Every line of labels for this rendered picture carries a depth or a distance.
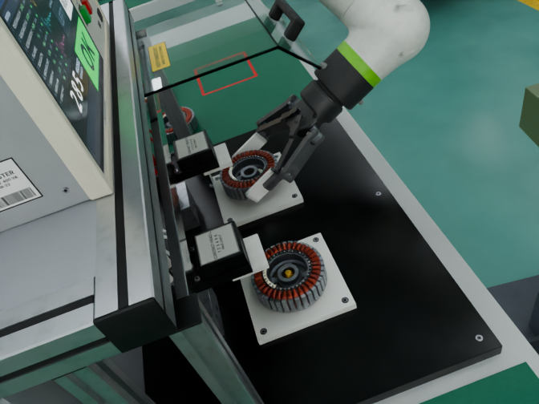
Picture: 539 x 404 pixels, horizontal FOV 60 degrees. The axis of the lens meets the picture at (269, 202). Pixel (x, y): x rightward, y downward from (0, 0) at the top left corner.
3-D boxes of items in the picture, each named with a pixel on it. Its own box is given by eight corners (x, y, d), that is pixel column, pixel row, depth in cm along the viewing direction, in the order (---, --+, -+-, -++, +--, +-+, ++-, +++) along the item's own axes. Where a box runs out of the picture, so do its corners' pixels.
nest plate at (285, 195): (281, 155, 95) (279, 151, 95) (304, 202, 85) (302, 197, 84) (212, 181, 95) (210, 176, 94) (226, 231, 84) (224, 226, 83)
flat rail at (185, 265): (151, 55, 87) (144, 40, 85) (204, 333, 42) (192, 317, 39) (144, 57, 87) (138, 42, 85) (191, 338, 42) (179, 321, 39)
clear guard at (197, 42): (277, 14, 87) (270, -18, 83) (322, 69, 70) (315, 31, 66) (114, 74, 86) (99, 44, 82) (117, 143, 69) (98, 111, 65)
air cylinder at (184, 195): (195, 200, 92) (184, 180, 88) (200, 225, 87) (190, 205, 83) (171, 209, 92) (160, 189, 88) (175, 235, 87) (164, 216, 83)
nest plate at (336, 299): (321, 236, 78) (320, 232, 77) (357, 308, 67) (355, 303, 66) (237, 268, 77) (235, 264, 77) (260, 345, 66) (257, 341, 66)
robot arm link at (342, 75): (326, 37, 78) (346, 59, 71) (365, 78, 85) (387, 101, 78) (301, 64, 80) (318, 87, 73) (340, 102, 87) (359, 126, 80)
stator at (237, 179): (273, 155, 92) (268, 140, 90) (289, 188, 84) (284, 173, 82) (220, 175, 92) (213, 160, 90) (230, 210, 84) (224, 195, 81)
